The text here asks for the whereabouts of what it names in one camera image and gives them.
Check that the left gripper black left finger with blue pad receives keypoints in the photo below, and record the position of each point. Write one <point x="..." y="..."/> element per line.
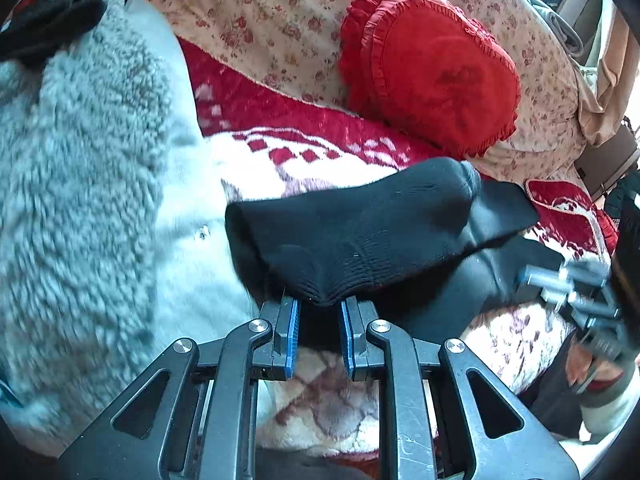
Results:
<point x="192" y="413"/>

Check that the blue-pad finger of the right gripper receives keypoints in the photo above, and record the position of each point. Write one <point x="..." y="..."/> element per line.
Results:
<point x="535" y="283"/>

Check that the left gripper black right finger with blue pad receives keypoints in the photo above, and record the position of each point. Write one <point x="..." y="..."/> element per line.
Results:
<point x="443" y="413"/>

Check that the black pants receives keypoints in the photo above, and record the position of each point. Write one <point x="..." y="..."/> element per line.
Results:
<point x="432" y="247"/>

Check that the person's hand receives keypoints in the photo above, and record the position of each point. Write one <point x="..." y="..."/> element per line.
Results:
<point x="581" y="365"/>

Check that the grey fleece white jacket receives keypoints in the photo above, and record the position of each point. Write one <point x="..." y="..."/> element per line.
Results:
<point x="112" y="224"/>

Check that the beige curtain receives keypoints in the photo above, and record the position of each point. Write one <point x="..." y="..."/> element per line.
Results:
<point x="605" y="89"/>

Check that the red white floral blanket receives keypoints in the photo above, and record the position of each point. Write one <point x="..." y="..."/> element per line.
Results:
<point x="269" y="146"/>

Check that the red heart-shaped pillow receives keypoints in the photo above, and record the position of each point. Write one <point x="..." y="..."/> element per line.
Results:
<point x="427" y="70"/>

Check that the floral beige quilt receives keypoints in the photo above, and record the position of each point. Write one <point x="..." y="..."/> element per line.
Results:
<point x="293" y="46"/>

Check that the black garment on jacket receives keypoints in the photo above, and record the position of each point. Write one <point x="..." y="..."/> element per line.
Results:
<point x="40" y="30"/>

